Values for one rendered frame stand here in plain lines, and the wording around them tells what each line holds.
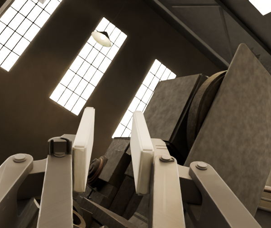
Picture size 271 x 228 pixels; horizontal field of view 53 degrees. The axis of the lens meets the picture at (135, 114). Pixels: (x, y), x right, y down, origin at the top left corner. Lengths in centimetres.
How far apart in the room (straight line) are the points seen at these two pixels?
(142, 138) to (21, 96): 881
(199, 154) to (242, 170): 45
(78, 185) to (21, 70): 895
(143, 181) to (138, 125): 4
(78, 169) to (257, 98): 213
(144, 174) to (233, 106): 189
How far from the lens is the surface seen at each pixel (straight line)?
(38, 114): 894
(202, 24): 1065
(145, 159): 15
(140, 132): 17
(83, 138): 16
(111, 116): 947
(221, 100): 194
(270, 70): 721
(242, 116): 211
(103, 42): 789
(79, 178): 16
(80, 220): 170
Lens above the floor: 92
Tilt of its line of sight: 17 degrees up
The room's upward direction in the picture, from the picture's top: 29 degrees clockwise
